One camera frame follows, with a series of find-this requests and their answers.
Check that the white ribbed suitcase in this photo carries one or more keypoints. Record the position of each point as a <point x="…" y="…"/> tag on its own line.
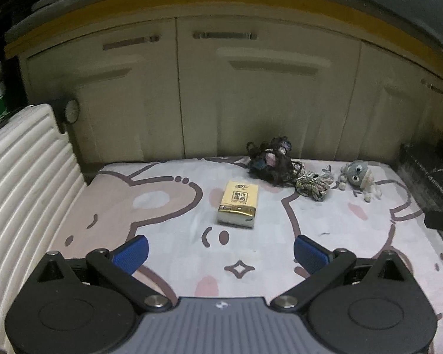
<point x="22" y="184"/>

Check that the printed blanket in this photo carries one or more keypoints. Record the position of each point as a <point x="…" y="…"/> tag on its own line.
<point x="265" y="239"/>

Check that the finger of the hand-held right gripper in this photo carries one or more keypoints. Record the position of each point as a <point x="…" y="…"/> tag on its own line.
<point x="441" y="221"/>

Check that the grey crochet toy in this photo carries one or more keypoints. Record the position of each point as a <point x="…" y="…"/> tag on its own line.
<point x="358" y="175"/>

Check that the yellow tissue pack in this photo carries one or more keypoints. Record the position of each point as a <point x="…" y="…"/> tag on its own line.
<point x="239" y="202"/>

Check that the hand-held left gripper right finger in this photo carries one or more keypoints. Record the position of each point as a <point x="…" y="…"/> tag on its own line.
<point x="311" y="253"/>

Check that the cream cabinet door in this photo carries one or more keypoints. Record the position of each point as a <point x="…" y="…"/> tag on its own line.
<point x="269" y="107"/>
<point x="395" y="118"/>
<point x="114" y="99"/>

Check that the black padded stool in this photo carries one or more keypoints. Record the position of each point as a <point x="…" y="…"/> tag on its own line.
<point x="428" y="169"/>

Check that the dark crochet doll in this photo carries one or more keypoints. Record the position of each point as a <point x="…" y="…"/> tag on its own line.
<point x="271" y="162"/>

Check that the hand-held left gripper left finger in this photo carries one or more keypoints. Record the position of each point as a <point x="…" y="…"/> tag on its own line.
<point x="131" y="254"/>

